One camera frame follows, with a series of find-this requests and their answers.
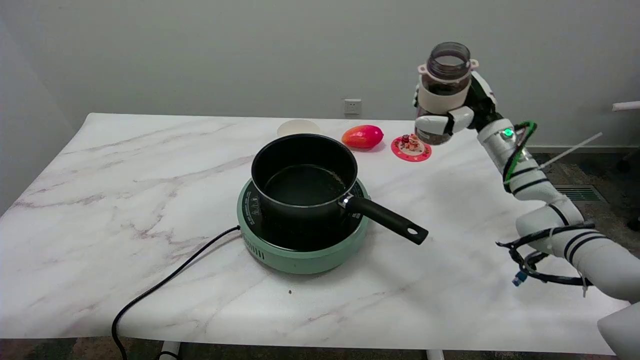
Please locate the white wall socket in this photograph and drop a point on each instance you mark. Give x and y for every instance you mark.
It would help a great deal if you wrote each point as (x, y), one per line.
(352, 106)

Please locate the clear bottle with dark contents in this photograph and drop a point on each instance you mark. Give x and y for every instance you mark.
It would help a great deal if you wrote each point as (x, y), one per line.
(444, 80)

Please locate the white bowl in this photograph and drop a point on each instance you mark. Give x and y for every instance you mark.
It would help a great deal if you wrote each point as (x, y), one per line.
(295, 128)

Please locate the floor vent grille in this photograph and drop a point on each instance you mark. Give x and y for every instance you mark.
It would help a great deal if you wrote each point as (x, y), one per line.
(580, 192)

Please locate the white pipe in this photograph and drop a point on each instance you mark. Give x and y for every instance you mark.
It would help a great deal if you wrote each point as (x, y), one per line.
(626, 105)

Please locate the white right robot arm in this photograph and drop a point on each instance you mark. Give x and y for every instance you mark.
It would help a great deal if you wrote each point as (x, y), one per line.
(550, 210)

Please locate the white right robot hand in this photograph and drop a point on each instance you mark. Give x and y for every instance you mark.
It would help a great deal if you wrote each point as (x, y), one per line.
(457, 117)

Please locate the white table leg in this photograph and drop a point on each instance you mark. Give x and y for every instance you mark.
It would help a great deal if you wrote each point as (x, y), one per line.
(170, 350)
(435, 354)

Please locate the red mango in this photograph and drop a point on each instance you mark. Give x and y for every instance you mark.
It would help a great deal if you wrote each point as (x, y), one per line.
(362, 136)

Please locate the green induction cooker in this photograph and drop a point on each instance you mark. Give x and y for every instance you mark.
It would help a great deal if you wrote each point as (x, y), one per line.
(280, 250)

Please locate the red plate with small cake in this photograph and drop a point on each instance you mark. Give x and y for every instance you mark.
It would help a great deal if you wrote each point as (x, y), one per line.
(411, 148)

